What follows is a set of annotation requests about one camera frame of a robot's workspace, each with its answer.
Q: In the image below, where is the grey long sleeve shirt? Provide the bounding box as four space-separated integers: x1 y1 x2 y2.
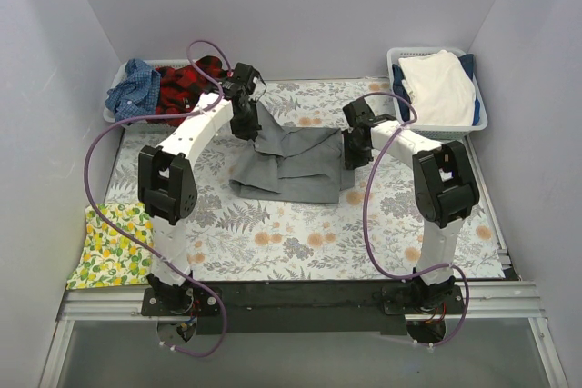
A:
229 104 355 204

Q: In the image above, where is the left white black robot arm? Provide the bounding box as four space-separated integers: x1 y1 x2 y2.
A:
137 63 262 315

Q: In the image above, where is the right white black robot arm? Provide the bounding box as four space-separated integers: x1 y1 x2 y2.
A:
342 97 480 313

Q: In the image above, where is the dark blue folded garment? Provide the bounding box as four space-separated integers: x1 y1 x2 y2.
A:
391 54 482 126

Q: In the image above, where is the red black plaid shirt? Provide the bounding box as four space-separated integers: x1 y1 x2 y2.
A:
156 55 228 114

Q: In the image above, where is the floral patterned table mat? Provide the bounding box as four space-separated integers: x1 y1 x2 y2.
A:
105 79 505 282

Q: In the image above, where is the left white plastic basket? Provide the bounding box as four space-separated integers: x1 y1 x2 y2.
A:
103 59 189 124

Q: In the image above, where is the white folded shirt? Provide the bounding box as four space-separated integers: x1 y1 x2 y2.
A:
397 49 477 128

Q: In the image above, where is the blue checked shirt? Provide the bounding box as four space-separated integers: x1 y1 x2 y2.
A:
105 59 161 122

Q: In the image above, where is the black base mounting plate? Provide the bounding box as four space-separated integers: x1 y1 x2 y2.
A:
140 280 465 335

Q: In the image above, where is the lemon print cloth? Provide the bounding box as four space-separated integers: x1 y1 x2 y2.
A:
66 203 153 290

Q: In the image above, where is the aluminium frame rail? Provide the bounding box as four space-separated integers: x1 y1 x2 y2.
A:
40 281 568 387

